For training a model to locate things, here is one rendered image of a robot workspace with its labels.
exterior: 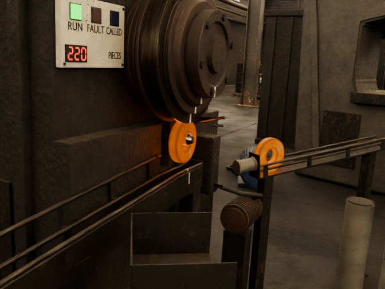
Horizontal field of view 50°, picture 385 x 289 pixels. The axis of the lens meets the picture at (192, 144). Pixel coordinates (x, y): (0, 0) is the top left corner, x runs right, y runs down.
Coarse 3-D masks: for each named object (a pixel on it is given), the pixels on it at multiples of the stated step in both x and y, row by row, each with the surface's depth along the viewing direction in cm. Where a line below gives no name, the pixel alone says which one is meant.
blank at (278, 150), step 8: (264, 144) 173; (272, 144) 176; (280, 144) 178; (256, 152) 174; (264, 152) 174; (272, 152) 181; (280, 152) 179; (264, 160) 175; (272, 160) 180; (280, 160) 180
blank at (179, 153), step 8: (176, 128) 138; (184, 128) 141; (192, 128) 146; (176, 136) 137; (168, 144) 138; (176, 144) 137; (192, 144) 148; (176, 152) 138; (184, 152) 143; (192, 152) 149; (176, 160) 141; (184, 160) 144
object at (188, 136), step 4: (164, 132) 145; (168, 132) 145; (164, 136) 145; (168, 136) 144; (184, 136) 141; (188, 136) 141; (192, 136) 142; (164, 140) 146; (184, 140) 141; (188, 140) 141; (192, 140) 142; (184, 144) 143; (188, 144) 142
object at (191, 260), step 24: (144, 216) 101; (168, 216) 102; (192, 216) 103; (144, 240) 103; (168, 240) 104; (192, 240) 105; (144, 264) 76; (168, 264) 77; (192, 264) 77; (216, 264) 78; (144, 288) 77; (168, 288) 78; (192, 288) 78; (216, 288) 79
